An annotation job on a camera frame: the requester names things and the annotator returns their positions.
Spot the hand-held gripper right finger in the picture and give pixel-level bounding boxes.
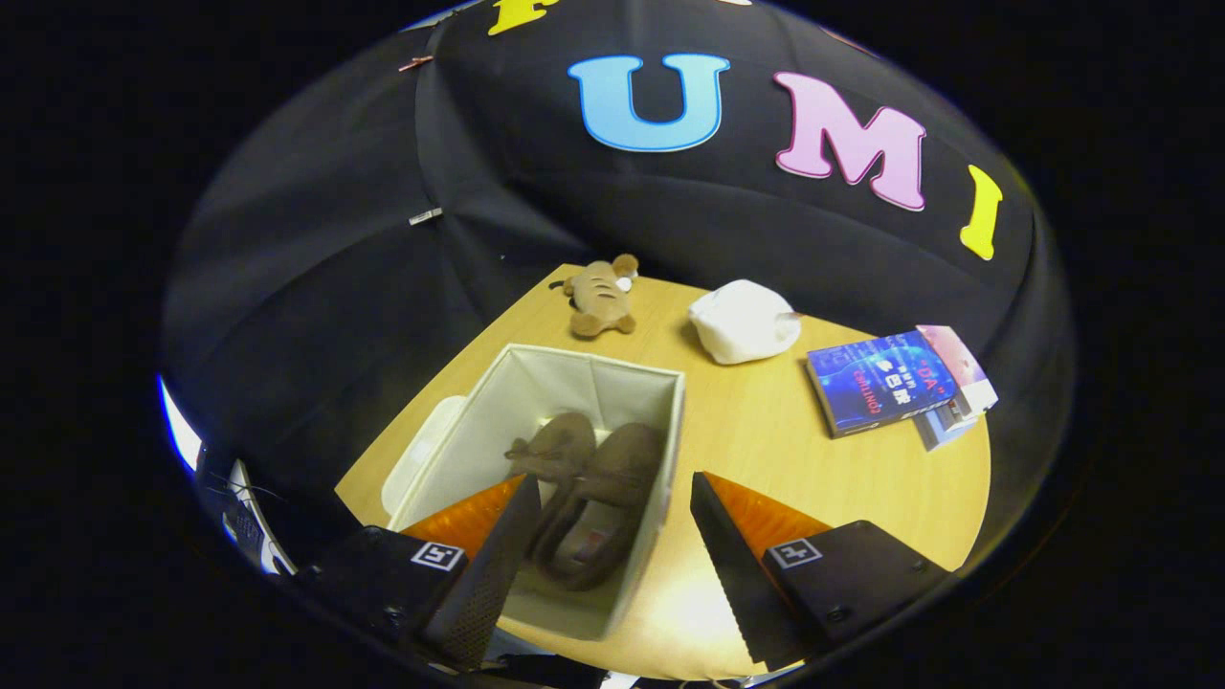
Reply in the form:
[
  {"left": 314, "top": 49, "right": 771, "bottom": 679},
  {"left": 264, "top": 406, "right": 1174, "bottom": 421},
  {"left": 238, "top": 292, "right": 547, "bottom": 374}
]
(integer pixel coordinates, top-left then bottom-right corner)
[{"left": 689, "top": 471, "right": 953, "bottom": 671}]

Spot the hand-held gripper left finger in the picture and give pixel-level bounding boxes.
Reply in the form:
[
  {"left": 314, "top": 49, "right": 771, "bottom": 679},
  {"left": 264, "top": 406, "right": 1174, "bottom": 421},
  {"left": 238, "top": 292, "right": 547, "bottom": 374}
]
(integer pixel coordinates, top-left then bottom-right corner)
[{"left": 297, "top": 474, "right": 543, "bottom": 671}]

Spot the brown fluffy shoe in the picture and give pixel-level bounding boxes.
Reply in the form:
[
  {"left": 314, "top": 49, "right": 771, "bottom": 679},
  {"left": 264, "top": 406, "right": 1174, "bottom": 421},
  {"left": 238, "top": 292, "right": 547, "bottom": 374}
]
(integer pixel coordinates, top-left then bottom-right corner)
[
  {"left": 531, "top": 423, "right": 666, "bottom": 591},
  {"left": 505, "top": 411, "right": 599, "bottom": 489}
]

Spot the grey fabric storage box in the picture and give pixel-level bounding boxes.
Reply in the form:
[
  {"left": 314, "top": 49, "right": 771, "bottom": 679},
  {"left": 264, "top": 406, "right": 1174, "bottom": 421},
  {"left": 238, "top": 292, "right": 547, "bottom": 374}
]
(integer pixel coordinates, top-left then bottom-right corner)
[{"left": 386, "top": 343, "right": 687, "bottom": 642}]

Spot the black white device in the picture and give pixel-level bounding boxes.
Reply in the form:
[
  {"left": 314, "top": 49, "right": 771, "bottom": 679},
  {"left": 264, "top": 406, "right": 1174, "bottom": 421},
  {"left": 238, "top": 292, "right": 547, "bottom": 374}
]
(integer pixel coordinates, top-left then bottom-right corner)
[{"left": 222, "top": 459, "right": 293, "bottom": 575}]

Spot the white plush toy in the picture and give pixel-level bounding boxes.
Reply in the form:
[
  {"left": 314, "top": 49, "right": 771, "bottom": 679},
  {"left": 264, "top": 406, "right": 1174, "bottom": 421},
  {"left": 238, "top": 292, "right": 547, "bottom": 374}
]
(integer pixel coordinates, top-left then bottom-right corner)
[{"left": 687, "top": 278, "right": 803, "bottom": 366}]

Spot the light blue book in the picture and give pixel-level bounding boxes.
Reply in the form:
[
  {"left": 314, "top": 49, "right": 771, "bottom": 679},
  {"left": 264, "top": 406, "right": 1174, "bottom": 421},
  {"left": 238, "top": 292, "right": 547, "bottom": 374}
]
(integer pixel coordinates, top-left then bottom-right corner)
[{"left": 911, "top": 402, "right": 979, "bottom": 452}]

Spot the brown plush toy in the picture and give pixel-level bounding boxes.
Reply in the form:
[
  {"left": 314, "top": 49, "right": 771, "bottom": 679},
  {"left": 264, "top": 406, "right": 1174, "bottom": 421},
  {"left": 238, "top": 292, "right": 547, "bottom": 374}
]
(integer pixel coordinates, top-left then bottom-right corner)
[{"left": 550, "top": 254, "right": 640, "bottom": 339}]

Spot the pink white book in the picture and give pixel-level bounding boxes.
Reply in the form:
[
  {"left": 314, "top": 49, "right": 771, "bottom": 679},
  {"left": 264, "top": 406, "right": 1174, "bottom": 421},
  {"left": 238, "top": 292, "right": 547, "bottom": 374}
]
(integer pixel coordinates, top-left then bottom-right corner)
[{"left": 916, "top": 324, "right": 999, "bottom": 414}]

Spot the computer monitor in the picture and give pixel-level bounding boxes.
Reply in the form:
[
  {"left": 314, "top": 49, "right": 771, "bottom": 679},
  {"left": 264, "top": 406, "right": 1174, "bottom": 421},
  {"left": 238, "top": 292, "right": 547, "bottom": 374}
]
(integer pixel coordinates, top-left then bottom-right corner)
[{"left": 158, "top": 375, "right": 204, "bottom": 475}]

